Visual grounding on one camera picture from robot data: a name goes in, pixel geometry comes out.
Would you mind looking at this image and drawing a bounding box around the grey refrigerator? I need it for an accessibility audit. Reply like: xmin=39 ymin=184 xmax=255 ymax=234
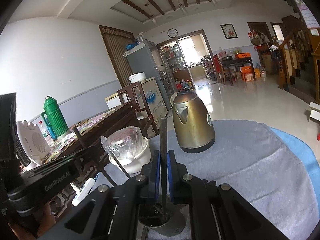
xmin=123 ymin=40 xmax=177 ymax=110

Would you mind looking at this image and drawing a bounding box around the white fan heater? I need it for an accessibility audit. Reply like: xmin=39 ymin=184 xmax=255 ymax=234
xmin=17 ymin=120 xmax=50 ymax=166

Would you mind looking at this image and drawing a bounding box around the white bowl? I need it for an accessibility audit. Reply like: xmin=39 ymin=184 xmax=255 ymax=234
xmin=116 ymin=137 xmax=151 ymax=174

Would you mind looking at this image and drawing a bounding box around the wall calendar poster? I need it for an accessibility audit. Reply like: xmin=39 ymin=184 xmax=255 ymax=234
xmin=294 ymin=0 xmax=319 ymax=29

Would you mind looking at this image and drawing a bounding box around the dark wooden side table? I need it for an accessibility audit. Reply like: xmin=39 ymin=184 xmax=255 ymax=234
xmin=221 ymin=57 xmax=256 ymax=85

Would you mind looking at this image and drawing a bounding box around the green thermos jug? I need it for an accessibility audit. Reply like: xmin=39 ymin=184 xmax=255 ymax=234
xmin=41 ymin=96 xmax=70 ymax=140

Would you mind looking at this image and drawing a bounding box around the blue round table cover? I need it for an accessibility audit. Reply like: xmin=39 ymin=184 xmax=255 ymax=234
xmin=271 ymin=127 xmax=319 ymax=172

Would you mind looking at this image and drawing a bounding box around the dark chopstick four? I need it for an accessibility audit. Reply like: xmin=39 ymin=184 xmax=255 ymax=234
xmin=159 ymin=117 xmax=168 ymax=224

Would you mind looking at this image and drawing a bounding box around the grey table cloth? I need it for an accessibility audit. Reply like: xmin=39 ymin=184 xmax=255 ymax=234
xmin=93 ymin=119 xmax=320 ymax=240

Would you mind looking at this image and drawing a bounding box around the white power strip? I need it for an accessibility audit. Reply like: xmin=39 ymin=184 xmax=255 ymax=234
xmin=71 ymin=178 xmax=95 ymax=206

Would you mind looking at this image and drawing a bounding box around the gold electric kettle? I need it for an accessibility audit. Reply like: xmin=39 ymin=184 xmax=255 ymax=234
xmin=172 ymin=88 xmax=215 ymax=153

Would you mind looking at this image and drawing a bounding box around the dark carved wooden sideboard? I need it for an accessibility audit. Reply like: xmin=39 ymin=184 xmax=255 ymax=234
xmin=19 ymin=101 xmax=156 ymax=221

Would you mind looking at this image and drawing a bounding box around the round wall clock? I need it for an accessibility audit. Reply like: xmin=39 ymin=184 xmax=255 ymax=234
xmin=167 ymin=28 xmax=178 ymax=38

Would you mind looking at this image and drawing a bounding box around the white rice cooker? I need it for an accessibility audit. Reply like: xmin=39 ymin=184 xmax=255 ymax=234
xmin=129 ymin=72 xmax=146 ymax=83

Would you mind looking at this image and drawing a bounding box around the framed wall picture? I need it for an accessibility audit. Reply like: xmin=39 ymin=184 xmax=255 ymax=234
xmin=221 ymin=23 xmax=238 ymax=40

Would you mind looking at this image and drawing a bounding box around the clear plastic bag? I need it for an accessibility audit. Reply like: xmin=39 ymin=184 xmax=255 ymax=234
xmin=100 ymin=126 xmax=144 ymax=160

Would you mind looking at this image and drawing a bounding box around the dark grey utensil cup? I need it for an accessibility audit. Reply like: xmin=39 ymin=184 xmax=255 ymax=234
xmin=138 ymin=202 xmax=186 ymax=237

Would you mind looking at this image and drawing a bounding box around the wooden chair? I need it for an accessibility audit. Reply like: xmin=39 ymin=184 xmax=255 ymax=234
xmin=117 ymin=81 xmax=159 ymax=137

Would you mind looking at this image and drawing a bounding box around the person's left hand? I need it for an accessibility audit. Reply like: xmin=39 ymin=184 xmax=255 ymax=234
xmin=8 ymin=202 xmax=56 ymax=239

